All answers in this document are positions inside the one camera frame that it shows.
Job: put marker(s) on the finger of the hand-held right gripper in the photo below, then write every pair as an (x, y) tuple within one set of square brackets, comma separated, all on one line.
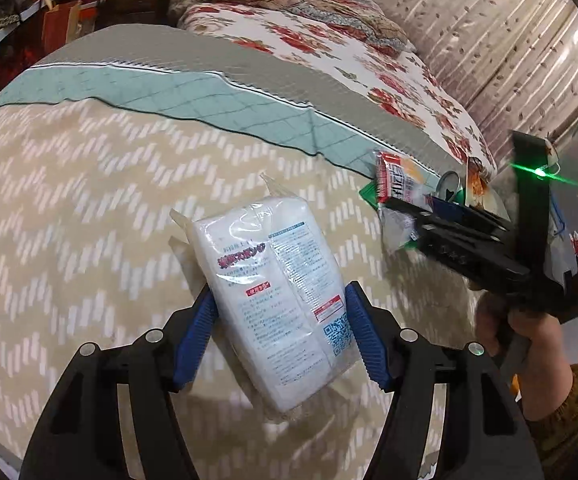
[(469, 217), (449, 252)]

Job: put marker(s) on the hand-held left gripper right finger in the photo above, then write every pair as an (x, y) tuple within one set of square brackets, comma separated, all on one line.
[(365, 332)]

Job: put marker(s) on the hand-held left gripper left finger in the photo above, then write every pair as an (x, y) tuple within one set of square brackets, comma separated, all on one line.
[(194, 332)]

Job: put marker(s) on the red and white snack wrapper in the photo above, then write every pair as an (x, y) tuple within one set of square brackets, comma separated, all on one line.
[(399, 185)]

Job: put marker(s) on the white sponge packet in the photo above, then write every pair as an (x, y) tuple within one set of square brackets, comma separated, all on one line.
[(269, 310)]

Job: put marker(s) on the person's right forearm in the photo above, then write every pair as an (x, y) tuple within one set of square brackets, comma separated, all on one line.
[(569, 420)]

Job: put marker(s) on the person's right hand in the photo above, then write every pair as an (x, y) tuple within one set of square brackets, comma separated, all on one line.
[(544, 360)]

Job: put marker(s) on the orange printed packet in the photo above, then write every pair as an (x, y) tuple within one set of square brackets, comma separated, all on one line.
[(479, 185)]

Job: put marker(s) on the clear plastic wrapper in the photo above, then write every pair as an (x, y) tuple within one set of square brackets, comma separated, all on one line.
[(566, 250)]

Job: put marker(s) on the beige zigzag blanket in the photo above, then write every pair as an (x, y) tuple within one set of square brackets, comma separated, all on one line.
[(94, 185)]

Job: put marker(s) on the beige leaf print curtain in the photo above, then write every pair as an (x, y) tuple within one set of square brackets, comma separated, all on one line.
[(494, 35)]

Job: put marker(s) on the red floral quilt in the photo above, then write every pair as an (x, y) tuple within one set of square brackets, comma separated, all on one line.
[(349, 60)]

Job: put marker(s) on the red paper bag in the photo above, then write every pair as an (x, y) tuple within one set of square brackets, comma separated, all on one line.
[(59, 22)]

